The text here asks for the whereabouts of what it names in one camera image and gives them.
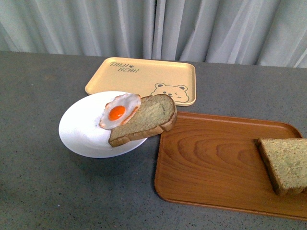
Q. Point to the grey pleated curtain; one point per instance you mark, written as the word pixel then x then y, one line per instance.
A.
pixel 251 32

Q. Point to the yellow bear tray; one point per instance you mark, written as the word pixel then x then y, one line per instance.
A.
pixel 146 77

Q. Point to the white round plate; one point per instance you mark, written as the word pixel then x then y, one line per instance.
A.
pixel 79 130

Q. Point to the bread slice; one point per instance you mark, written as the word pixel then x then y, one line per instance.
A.
pixel 286 163
pixel 156 114

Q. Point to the fried egg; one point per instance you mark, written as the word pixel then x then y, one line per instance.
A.
pixel 119 111

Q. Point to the brown wooden tray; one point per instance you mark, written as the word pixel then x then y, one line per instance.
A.
pixel 213 161

